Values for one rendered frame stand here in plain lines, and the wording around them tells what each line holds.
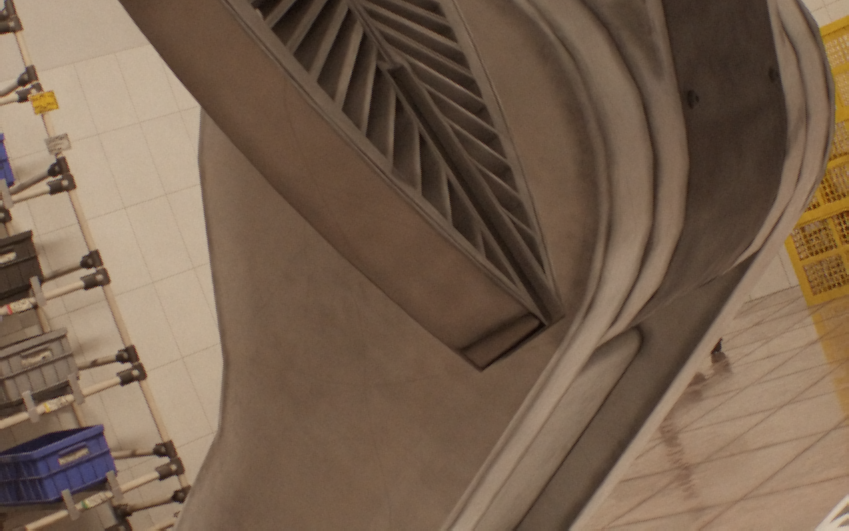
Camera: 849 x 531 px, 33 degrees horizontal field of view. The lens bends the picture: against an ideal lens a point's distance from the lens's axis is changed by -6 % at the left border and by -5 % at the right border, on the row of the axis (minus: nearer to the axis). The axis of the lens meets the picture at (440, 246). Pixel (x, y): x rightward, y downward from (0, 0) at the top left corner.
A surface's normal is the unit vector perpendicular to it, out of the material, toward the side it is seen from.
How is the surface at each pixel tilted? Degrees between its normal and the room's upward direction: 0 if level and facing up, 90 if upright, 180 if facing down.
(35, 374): 95
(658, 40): 104
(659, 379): 90
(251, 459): 86
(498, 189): 125
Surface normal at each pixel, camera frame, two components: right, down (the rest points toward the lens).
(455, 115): -0.04, 0.73
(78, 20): 0.63, -0.26
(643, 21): -0.21, 0.17
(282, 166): -0.37, 0.46
